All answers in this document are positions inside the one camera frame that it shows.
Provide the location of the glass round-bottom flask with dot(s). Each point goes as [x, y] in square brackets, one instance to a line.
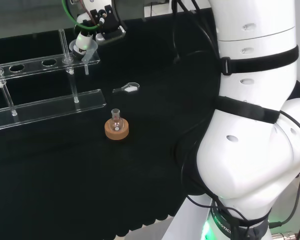
[115, 123]

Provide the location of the clear acrylic funnel stand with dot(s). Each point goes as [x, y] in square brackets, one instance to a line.
[52, 105]

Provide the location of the glass weighing funnel with powder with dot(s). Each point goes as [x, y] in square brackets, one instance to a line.
[130, 88]

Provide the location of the translucent plastic funnel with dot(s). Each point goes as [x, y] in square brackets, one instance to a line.
[90, 53]

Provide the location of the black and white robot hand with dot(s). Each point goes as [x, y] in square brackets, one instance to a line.
[110, 22]

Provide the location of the black bench cloth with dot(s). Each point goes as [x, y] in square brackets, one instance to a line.
[65, 180]

